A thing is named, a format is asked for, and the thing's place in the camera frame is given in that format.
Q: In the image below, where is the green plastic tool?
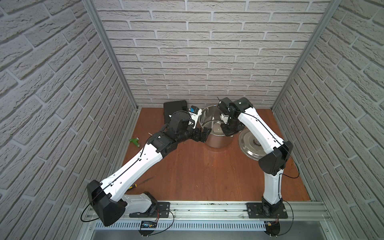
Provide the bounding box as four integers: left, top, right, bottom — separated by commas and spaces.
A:
129, 138, 141, 148

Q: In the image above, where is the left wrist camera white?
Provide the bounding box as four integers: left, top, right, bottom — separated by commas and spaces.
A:
189, 106, 202, 129

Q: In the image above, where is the left controller board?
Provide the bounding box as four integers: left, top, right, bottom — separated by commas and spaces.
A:
139, 221, 158, 237

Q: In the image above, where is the stainless steel pot lid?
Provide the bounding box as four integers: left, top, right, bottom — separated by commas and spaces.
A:
239, 129, 266, 161

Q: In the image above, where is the black cable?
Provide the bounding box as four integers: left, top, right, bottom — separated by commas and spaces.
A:
269, 199, 297, 237
138, 205, 175, 236

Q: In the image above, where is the right controller board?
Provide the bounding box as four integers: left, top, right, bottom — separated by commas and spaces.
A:
265, 222, 281, 237

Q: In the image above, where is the aluminium mounting rail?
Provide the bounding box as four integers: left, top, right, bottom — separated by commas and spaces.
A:
113, 201, 332, 224

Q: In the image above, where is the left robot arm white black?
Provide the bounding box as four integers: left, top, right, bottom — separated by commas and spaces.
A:
87, 106, 211, 227

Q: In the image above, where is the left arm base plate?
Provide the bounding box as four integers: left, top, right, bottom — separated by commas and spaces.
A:
129, 202, 171, 219

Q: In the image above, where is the black plastic tool case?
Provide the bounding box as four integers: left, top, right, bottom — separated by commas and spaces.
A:
163, 100, 188, 124

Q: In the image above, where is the controller board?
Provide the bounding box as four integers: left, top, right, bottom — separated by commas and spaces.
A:
139, 221, 158, 237
265, 222, 281, 237

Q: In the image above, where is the left black cable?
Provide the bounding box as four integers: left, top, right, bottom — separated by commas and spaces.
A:
138, 205, 175, 236

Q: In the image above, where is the right black cable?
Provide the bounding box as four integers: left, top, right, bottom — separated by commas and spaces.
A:
269, 199, 297, 237

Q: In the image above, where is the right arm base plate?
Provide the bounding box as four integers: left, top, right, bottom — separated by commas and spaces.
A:
246, 202, 288, 219

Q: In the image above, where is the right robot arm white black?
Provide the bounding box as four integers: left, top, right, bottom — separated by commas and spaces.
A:
218, 98, 294, 218

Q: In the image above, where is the yellow black screwdriver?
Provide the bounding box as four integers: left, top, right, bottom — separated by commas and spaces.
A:
128, 176, 156, 190

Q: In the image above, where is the cream plastic ladle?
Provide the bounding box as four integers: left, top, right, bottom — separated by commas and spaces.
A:
220, 113, 229, 124

